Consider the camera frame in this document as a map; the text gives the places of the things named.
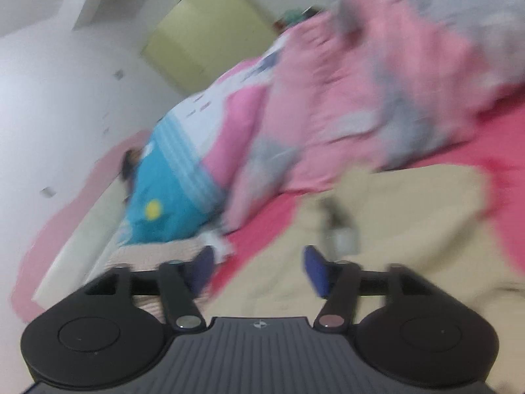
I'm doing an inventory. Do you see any blue pink cartoon pillow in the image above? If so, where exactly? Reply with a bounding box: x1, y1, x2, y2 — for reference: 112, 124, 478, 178
119, 33, 288, 248

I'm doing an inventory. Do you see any beige zip jacket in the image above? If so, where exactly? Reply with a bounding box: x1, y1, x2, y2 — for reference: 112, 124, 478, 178
201, 164, 525, 394

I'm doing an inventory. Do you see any teal cloth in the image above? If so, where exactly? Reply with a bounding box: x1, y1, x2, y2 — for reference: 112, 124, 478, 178
282, 6, 321, 30

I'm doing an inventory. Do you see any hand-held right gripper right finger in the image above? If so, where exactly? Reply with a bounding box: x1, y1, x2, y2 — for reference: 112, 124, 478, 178
303, 245, 433, 332

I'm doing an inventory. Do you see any pink grey floral quilt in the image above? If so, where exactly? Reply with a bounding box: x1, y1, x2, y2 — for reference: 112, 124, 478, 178
223, 0, 525, 230

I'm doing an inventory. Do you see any yellow-green cabinet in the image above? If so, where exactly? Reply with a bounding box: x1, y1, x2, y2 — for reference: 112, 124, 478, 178
141, 0, 280, 96

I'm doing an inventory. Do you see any pink houndstooth cloth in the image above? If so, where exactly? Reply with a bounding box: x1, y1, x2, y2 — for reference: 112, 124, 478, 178
98, 238, 222, 325

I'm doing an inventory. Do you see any white cloth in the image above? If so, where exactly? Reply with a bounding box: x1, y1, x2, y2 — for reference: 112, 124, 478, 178
205, 230, 235, 264

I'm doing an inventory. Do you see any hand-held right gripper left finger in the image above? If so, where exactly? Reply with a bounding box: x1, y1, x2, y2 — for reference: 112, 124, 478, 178
84, 245, 216, 332

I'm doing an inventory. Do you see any pink white headboard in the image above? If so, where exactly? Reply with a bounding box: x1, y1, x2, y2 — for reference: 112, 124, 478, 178
10, 129, 153, 325

